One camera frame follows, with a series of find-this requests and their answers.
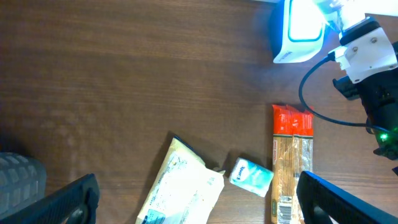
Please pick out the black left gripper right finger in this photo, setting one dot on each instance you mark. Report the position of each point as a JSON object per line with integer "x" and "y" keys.
{"x": 323, "y": 202}

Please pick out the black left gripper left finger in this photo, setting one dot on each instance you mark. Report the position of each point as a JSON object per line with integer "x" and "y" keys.
{"x": 74, "y": 203}

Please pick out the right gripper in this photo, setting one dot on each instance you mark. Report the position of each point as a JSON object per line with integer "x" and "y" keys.
{"x": 344, "y": 85}

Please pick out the small teal tissue pack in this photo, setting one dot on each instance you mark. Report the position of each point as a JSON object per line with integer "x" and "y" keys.
{"x": 251, "y": 177}

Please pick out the orange spaghetti pasta packet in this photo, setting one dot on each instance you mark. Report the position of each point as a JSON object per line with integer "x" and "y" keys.
{"x": 292, "y": 153}

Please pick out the yellow white wipes packet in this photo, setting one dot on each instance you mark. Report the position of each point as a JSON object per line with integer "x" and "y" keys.
{"x": 185, "y": 191}

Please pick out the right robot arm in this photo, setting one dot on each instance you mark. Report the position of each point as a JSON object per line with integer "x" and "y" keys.
{"x": 380, "y": 105}

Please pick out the grey plastic mesh basket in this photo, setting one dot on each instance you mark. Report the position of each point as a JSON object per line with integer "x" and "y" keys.
{"x": 23, "y": 181}

